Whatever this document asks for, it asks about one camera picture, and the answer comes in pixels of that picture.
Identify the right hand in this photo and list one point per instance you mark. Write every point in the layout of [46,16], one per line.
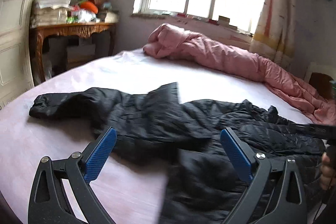
[327,179]

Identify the stack of papers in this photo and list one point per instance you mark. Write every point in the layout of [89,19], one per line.
[49,12]

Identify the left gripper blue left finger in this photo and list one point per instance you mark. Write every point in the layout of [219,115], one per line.
[48,200]

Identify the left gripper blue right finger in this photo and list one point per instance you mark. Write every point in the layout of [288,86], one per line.
[287,203]

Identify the black quilted down jacket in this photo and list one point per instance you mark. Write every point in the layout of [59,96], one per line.
[202,186]

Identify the tree pattern curtain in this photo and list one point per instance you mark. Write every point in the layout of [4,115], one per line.
[274,35]

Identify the books on windowsill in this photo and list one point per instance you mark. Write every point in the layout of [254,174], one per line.
[222,21]

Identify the white wardrobe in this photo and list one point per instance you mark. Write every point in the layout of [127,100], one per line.
[16,75]

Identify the pink rumpled duvet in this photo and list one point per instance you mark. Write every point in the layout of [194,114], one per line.
[176,43]

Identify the orange plush toy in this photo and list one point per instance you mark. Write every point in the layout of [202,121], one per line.
[87,5]

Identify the wooden bed headboard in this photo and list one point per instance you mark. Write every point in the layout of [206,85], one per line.
[322,78]

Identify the small stack of books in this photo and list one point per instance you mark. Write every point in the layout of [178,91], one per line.
[108,16]

